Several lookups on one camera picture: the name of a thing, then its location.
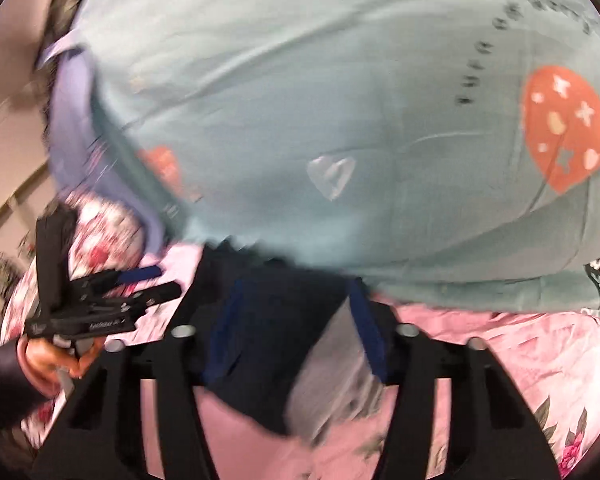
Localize blue purple pillow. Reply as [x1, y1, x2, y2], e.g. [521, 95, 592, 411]
[38, 32, 168, 255]

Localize pink floral bed sheet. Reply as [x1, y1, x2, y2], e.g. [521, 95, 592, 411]
[130, 242, 600, 480]

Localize left hand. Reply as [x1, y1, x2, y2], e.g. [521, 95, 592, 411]
[17, 337, 105, 399]

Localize white wall shelving with pictures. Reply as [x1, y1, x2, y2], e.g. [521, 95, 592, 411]
[0, 84, 56, 336]

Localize teal heart-print duvet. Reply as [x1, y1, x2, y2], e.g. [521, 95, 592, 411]
[76, 0, 600, 312]

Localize dark navy pants grey waistband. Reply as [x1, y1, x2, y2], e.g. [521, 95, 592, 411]
[178, 244, 396, 446]

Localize red white floral quilt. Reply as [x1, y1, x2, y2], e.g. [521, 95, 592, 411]
[0, 192, 150, 449]

